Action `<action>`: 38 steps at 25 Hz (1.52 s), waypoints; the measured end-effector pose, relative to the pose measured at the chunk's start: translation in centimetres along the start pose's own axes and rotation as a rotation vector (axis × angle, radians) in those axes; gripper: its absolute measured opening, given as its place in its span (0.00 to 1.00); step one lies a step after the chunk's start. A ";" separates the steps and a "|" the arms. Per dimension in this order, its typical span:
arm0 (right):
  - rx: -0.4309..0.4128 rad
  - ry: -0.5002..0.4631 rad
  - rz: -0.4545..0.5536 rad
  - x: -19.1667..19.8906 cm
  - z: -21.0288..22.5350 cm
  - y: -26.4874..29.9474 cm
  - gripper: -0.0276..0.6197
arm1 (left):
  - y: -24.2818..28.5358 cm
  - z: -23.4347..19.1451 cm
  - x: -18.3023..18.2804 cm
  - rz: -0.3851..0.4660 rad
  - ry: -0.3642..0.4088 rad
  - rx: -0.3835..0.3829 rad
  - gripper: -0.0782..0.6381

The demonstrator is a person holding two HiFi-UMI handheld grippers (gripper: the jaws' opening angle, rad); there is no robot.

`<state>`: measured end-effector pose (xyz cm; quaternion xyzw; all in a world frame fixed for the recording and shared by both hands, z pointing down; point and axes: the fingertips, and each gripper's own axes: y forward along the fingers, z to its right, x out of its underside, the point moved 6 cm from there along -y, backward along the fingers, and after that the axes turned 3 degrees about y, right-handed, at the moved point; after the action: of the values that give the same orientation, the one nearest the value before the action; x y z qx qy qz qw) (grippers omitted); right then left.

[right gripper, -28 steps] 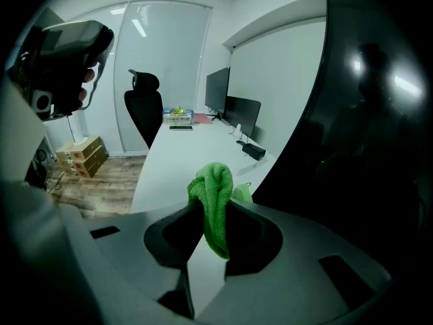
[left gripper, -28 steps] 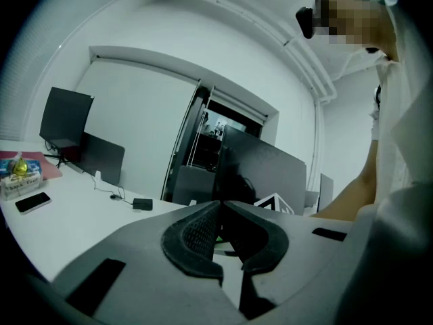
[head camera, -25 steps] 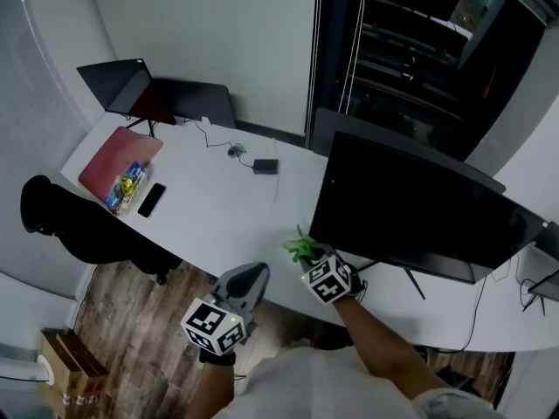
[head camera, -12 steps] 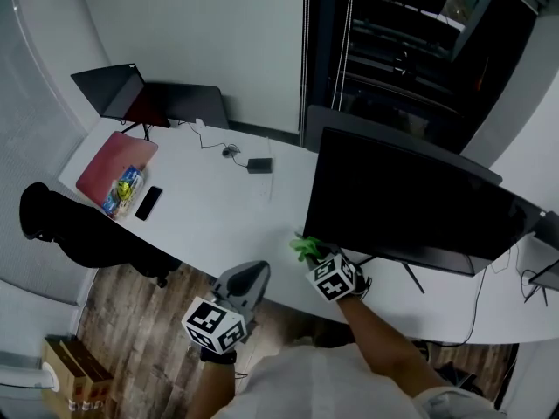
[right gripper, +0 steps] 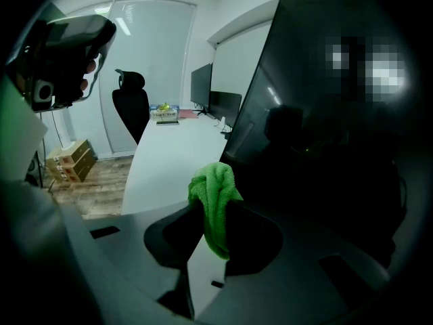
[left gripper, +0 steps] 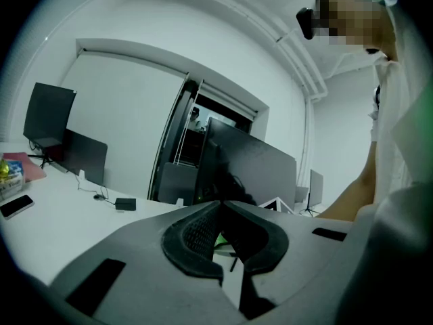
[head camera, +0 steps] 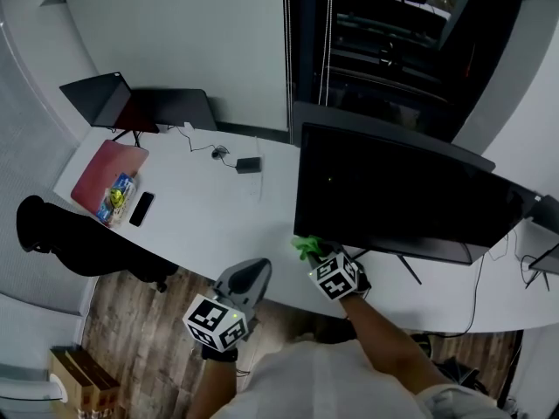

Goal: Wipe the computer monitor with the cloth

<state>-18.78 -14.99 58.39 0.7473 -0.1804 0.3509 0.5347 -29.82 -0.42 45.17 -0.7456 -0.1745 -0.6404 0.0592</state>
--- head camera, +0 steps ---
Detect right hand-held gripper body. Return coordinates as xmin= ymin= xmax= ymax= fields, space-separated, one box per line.
xmin=307 ymin=251 xmax=373 ymax=302

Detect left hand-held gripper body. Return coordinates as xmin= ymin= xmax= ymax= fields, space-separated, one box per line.
xmin=182 ymin=288 xmax=259 ymax=352

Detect green cloth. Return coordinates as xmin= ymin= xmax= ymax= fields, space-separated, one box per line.
xmin=291 ymin=234 xmax=328 ymax=262

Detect large black monitor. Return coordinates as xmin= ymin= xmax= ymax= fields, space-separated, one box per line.
xmin=293 ymin=122 xmax=545 ymax=286

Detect person's right forearm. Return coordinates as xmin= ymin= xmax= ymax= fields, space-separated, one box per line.
xmin=339 ymin=294 xmax=451 ymax=399

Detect person's left forearm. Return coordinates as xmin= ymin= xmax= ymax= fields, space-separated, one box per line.
xmin=187 ymin=358 xmax=239 ymax=419

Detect wide dark grey monitor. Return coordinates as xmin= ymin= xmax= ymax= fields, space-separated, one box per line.
xmin=291 ymin=100 xmax=497 ymax=174

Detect small black monitor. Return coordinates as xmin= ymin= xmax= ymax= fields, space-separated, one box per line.
xmin=59 ymin=71 xmax=161 ymax=148
xmin=523 ymin=241 xmax=559 ymax=291

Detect black wristband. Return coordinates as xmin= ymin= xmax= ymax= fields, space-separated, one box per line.
xmin=200 ymin=342 xmax=240 ymax=363

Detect black smartphone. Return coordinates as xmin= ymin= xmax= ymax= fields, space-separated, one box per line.
xmin=128 ymin=191 xmax=156 ymax=228

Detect person's white shirt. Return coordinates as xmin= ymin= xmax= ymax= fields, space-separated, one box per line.
xmin=209 ymin=338 xmax=512 ymax=419

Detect black green sneaker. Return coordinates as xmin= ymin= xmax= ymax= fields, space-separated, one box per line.
xmin=409 ymin=333 xmax=434 ymax=361

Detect black power adapter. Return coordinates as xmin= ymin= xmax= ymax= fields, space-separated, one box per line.
xmin=235 ymin=156 xmax=263 ymax=175

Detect black office chair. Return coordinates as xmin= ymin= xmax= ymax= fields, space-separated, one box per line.
xmin=16 ymin=194 xmax=180 ymax=294

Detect cardboard box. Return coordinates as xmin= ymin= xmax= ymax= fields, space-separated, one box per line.
xmin=47 ymin=347 xmax=122 ymax=419

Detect blue packet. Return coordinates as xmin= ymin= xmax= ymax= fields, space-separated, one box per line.
xmin=95 ymin=172 xmax=136 ymax=224

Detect red laptop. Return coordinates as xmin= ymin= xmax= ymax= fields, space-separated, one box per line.
xmin=69 ymin=139 xmax=150 ymax=213

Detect grey bag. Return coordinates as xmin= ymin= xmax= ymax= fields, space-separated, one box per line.
xmin=434 ymin=358 xmax=486 ymax=395

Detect dark window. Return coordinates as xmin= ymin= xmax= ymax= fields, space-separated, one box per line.
xmin=282 ymin=0 xmax=536 ymax=143

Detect white roller blind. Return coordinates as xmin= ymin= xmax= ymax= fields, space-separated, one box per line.
xmin=39 ymin=0 xmax=290 ymax=134

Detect white blind cords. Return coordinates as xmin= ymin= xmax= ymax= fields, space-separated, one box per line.
xmin=280 ymin=0 xmax=336 ymax=108

